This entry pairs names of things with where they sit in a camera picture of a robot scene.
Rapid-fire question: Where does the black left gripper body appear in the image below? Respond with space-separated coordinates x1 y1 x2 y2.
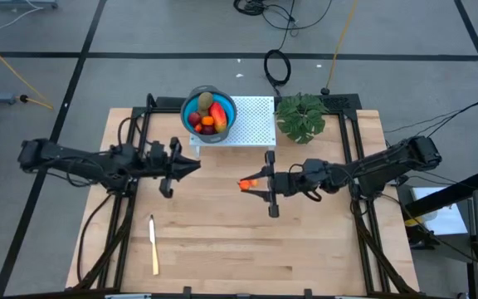
146 136 184 199

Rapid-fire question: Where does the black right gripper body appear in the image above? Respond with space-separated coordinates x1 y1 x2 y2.
264 149 307 219

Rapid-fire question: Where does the red yellow toy mango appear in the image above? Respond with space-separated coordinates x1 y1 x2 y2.
209 101 228 134

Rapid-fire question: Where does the green brown toy kiwi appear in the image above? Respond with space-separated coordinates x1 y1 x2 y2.
197 91 215 111

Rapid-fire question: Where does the white perforated metal shelf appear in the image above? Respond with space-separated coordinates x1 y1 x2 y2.
188 95 278 159

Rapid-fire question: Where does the blue bowl with grey rim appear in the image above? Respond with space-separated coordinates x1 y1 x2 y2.
179 84 238 145

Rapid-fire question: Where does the green plant in white pot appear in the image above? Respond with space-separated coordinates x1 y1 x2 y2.
274 91 331 146

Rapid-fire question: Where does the white paper sheet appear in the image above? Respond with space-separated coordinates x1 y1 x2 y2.
411 185 469 237

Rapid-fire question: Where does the black stand beam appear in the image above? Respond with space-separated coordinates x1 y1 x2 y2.
403 169 478 218

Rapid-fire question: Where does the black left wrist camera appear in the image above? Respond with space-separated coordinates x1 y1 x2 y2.
149 140 166 162

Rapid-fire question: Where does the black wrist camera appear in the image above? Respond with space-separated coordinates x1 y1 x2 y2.
149 140 166 162
303 158 328 178

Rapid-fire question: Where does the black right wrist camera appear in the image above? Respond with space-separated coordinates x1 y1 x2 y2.
303 158 328 178

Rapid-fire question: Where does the knife with cream handle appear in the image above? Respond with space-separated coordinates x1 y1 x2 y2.
148 213 161 277

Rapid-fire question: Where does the black coiled floor cable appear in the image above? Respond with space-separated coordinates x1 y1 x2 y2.
262 48 294 97

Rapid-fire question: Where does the silver aluminium bracket bar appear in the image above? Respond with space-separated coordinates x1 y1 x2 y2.
105 292 153 299

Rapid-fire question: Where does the black tangled floor cable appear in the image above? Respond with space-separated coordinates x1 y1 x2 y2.
232 0 334 51

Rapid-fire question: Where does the thin black floor cable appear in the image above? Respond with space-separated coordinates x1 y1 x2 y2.
383 99 478 139

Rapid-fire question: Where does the white floor cable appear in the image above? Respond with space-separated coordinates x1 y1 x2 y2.
0 4 46 41

